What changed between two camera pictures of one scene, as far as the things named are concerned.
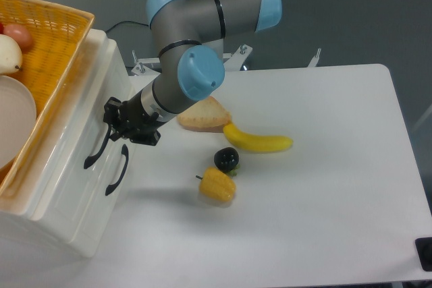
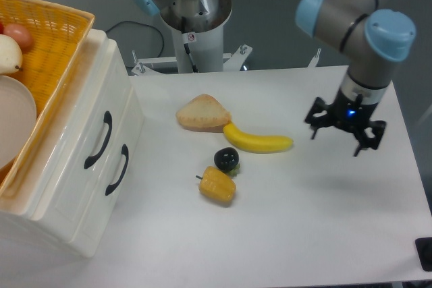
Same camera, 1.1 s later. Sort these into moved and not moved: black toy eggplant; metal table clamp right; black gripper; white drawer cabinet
Moved: black gripper
Not moved: white drawer cabinet; black toy eggplant; metal table clamp right
